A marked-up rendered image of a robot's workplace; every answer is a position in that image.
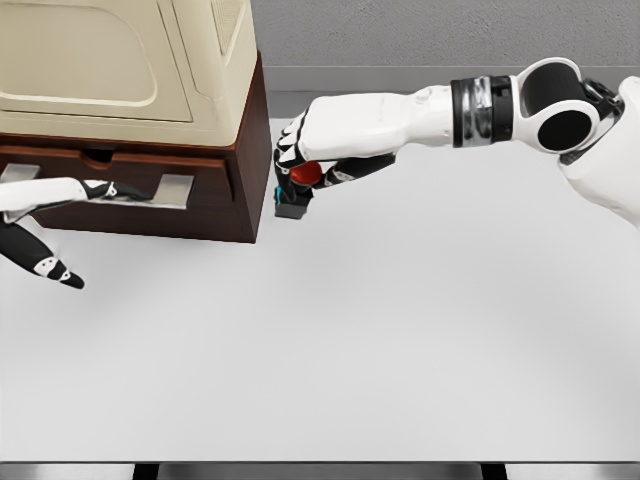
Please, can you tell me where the brown drawer with metal handle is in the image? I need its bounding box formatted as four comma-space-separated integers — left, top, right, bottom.
0, 144, 237, 212

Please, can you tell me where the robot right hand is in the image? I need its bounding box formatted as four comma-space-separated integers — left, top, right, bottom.
272, 93, 412, 207

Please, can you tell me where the brown wooden cabinet body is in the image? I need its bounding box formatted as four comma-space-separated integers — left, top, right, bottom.
0, 49, 273, 245

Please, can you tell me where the red button black switch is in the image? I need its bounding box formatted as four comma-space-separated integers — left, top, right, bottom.
273, 160, 322, 220

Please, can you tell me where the beige cabinet top unit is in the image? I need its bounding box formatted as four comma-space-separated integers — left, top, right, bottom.
0, 0, 260, 148

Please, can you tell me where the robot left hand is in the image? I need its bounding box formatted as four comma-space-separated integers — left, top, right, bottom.
0, 177, 152, 292

